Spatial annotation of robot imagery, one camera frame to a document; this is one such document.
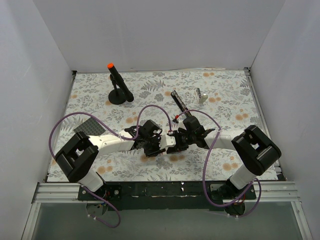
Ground grey perforated plate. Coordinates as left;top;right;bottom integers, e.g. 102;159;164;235
73;117;106;136

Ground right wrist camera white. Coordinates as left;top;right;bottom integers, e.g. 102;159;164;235
172;115;186;130

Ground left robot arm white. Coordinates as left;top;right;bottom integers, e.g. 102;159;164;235
54;120;166;200

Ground floral patterned table mat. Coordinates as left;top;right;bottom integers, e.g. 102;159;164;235
52;70;265;182

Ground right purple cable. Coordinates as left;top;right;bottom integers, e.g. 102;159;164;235
174;109;262;218

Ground beige stapler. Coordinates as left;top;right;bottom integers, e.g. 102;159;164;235
195;88;208;104

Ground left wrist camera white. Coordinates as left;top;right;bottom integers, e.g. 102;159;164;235
159;130;176;150

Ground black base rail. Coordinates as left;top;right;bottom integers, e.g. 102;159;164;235
77;181;245;211

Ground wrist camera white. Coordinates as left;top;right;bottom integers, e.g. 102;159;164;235
172;115;186;130
159;130;176;150

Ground black stapler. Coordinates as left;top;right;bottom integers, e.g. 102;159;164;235
170;90;192;117

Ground black microphone on stand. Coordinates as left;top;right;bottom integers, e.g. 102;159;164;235
107;63;134;105

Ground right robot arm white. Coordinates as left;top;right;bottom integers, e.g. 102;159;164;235
160;116;282;199

